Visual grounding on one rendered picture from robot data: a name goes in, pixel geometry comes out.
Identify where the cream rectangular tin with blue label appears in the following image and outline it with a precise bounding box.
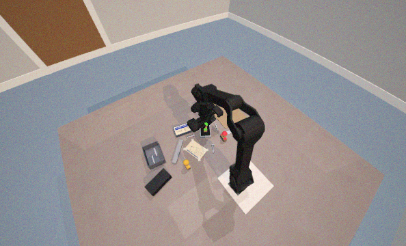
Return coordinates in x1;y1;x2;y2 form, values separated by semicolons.
173;123;191;137

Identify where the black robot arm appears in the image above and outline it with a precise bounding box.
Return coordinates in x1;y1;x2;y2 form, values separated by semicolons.
191;83;265;195

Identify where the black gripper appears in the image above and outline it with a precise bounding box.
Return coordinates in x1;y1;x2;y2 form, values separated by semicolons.
187;105;224;132

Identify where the cream paper card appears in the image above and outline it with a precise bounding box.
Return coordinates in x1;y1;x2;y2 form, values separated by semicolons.
183;139;208;161

